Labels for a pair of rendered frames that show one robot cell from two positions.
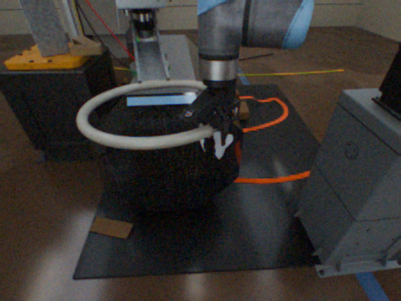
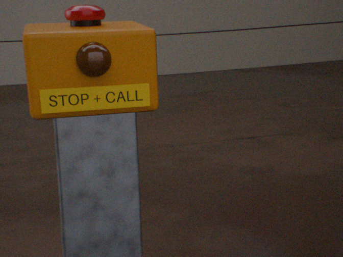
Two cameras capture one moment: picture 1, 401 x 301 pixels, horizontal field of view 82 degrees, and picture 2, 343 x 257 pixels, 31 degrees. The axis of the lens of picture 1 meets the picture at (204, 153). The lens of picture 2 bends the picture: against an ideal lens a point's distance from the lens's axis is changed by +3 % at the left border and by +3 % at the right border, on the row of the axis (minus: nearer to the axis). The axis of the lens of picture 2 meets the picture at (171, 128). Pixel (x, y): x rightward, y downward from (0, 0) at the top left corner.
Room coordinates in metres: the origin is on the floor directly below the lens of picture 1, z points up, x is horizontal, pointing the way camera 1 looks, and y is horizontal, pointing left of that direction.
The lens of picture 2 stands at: (-0.26, -1.19, 1.12)
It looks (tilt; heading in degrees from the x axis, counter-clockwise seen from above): 14 degrees down; 81
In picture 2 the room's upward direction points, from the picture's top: 2 degrees counter-clockwise
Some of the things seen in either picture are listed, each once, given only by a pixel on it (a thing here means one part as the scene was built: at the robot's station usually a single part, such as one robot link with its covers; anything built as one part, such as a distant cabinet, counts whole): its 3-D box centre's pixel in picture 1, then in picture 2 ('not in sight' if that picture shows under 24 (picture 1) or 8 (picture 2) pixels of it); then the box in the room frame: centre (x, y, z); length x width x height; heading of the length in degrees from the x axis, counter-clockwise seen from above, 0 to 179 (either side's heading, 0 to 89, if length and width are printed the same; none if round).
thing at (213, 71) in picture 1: (217, 67); not in sight; (0.54, -0.03, 1.10); 0.10 x 0.09 x 0.05; 46
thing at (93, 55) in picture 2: not in sight; (94, 59); (-0.25, -0.63, 1.05); 0.03 x 0.02 x 0.03; 3
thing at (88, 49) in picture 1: (87, 49); not in sight; (1.75, 0.83, 0.81); 0.20 x 0.10 x 0.05; 101
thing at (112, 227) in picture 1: (111, 227); not in sight; (0.82, 0.57, 0.02); 0.25 x 0.10 x 0.01; 78
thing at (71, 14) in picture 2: not in sight; (84, 15); (-0.25, -0.57, 1.09); 0.04 x 0.04 x 0.02
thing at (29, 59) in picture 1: (55, 54); not in sight; (1.78, 1.09, 0.76); 0.49 x 0.49 x 0.05; 3
